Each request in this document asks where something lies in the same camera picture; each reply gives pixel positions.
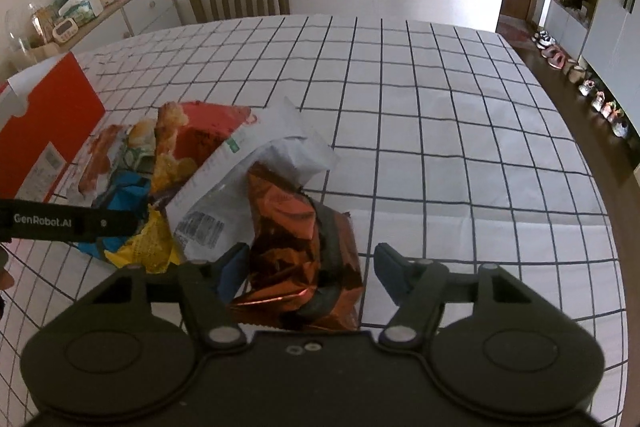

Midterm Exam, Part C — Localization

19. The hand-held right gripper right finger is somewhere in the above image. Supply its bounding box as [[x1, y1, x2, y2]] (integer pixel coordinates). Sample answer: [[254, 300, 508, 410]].
[[374, 243, 538, 350]]

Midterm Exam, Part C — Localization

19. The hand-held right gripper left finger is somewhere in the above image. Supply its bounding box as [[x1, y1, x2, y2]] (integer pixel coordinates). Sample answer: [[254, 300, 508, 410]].
[[97, 243, 249, 350]]

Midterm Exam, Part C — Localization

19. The copper foil snack packet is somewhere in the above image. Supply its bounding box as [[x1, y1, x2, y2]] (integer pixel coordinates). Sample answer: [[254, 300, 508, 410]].
[[229, 161, 364, 333]]

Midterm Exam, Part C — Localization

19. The blue snack packet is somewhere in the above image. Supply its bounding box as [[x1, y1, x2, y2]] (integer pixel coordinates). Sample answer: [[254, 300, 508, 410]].
[[77, 173, 152, 260]]

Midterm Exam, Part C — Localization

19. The clear packet red snack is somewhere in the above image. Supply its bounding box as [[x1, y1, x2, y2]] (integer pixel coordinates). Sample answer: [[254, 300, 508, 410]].
[[67, 124, 132, 198]]

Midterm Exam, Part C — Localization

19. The yellow snack packet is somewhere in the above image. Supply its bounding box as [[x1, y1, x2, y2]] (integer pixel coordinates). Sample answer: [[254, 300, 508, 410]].
[[102, 204, 182, 274]]

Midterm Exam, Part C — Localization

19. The white snack packet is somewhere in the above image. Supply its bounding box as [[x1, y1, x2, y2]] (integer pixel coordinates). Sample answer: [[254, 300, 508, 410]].
[[166, 97, 341, 260]]

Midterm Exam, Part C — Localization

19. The red cardboard box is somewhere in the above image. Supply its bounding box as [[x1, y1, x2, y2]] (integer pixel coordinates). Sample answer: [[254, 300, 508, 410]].
[[0, 52, 106, 208]]

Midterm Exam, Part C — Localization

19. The orange snack packet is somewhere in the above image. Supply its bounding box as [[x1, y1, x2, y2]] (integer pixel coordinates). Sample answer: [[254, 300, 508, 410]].
[[124, 119, 160, 172]]

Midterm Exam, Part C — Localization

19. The red fried snack bag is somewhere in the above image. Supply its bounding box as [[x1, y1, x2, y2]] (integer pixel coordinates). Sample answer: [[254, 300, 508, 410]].
[[151, 101, 257, 208]]

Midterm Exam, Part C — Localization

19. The white checked tablecloth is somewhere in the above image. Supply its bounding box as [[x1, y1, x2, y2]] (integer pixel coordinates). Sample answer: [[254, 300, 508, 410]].
[[0, 14, 629, 413]]

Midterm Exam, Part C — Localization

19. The white kitchen timer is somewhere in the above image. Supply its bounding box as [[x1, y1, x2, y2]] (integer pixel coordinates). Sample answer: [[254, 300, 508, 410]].
[[51, 18, 80, 46]]

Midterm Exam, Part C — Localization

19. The clear glass dome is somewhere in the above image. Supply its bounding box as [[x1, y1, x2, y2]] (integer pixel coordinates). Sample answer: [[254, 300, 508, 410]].
[[4, 8, 32, 68]]

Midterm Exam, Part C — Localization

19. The amber glass jar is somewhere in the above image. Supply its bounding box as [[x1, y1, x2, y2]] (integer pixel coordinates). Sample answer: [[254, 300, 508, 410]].
[[27, 2, 57, 44]]

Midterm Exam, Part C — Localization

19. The green white tissue box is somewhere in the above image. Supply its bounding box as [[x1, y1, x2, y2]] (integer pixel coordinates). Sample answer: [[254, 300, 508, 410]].
[[58, 0, 105, 26]]

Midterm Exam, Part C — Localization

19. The white sideboard wooden top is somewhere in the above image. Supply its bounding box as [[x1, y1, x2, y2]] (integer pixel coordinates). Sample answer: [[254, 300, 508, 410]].
[[22, 0, 182, 58]]

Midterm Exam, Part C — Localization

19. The row of shoes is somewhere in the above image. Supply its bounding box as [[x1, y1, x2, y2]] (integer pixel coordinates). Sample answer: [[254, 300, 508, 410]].
[[531, 29, 632, 140]]

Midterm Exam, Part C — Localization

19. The red doormat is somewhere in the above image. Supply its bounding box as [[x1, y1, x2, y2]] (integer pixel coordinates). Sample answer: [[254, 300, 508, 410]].
[[496, 19, 532, 46]]

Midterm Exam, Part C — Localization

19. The low grey cabinet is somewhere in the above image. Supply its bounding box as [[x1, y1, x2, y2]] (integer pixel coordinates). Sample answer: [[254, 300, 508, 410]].
[[542, 0, 592, 58]]

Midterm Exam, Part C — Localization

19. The tall grey cabinet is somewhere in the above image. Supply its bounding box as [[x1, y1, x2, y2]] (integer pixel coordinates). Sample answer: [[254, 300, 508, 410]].
[[579, 0, 640, 88]]

